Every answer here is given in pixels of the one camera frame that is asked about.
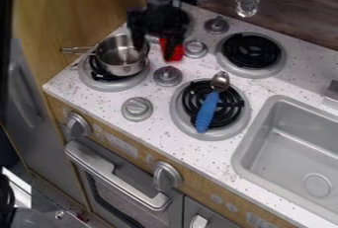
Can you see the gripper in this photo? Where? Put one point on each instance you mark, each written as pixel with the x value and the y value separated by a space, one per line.
pixel 160 19

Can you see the silver pot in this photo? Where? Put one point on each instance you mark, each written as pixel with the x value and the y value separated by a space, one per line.
pixel 119 57

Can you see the red toy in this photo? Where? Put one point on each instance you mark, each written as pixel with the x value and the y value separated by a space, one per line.
pixel 178 57

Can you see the toy stove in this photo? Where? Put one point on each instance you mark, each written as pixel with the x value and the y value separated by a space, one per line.
pixel 220 107

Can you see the toy sink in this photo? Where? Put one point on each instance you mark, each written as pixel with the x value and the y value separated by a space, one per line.
pixel 290 153

